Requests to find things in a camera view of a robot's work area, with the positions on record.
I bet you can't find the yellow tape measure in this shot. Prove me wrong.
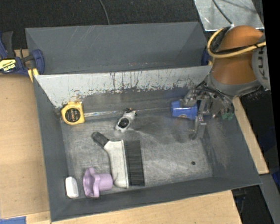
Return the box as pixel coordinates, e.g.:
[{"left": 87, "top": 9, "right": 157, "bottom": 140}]
[{"left": 59, "top": 100, "right": 86, "bottom": 126}]

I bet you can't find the black and white toy animal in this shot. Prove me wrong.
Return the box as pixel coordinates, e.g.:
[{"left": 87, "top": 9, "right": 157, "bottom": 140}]
[{"left": 112, "top": 107, "right": 139, "bottom": 134}]

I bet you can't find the blue plastic cup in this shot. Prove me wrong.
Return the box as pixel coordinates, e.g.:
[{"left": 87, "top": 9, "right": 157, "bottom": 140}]
[{"left": 169, "top": 97, "right": 200, "bottom": 123}]

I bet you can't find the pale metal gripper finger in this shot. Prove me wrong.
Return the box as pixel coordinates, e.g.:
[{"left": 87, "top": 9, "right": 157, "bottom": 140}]
[
  {"left": 195, "top": 115, "right": 209, "bottom": 140},
  {"left": 187, "top": 122, "right": 199, "bottom": 140}
]

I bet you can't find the white brush with black bristles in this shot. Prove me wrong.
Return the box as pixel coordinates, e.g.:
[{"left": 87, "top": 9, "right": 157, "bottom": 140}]
[{"left": 90, "top": 127, "right": 146, "bottom": 193}]

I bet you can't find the grey metal bin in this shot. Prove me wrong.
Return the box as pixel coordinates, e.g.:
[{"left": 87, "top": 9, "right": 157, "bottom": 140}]
[{"left": 24, "top": 5, "right": 265, "bottom": 223}]

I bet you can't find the purple plastic cup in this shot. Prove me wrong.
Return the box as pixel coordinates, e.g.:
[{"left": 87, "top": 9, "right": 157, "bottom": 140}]
[{"left": 80, "top": 164, "right": 115, "bottom": 200}]

